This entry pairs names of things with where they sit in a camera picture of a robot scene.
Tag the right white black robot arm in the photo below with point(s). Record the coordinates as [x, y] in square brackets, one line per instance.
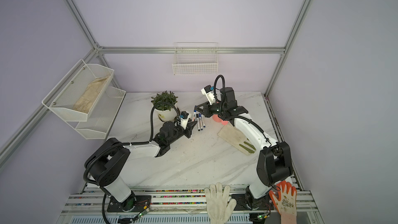
[274, 161]

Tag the orange white work glove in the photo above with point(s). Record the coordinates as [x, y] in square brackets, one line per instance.
[285, 202]

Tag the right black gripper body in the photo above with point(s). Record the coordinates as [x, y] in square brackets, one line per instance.
[215, 109]

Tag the pink plastic watering can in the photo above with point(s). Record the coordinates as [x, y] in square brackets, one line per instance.
[217, 119]

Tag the green potted plant white pot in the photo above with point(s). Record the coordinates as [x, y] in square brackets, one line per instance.
[165, 105]

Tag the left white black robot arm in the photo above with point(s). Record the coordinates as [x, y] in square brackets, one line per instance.
[104, 168]

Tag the beige cloth in shelf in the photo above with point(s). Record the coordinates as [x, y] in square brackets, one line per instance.
[86, 101]

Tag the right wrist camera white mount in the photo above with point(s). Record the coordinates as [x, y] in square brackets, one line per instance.
[208, 91]

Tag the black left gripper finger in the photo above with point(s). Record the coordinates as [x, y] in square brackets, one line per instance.
[191, 125]
[188, 132]

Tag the white mesh two-tier shelf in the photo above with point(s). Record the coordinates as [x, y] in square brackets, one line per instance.
[97, 123]

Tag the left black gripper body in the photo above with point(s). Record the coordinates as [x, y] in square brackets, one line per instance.
[179, 131]

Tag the white knit glove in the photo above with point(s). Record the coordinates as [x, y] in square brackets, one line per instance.
[219, 208]

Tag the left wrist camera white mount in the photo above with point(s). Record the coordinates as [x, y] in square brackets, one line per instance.
[184, 119]

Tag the aluminium frame corner post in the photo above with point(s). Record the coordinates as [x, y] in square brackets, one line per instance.
[288, 46]

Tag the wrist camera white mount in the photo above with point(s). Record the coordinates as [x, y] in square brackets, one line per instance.
[184, 119]
[208, 91]

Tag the white wire wall basket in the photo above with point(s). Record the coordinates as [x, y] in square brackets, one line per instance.
[195, 58]

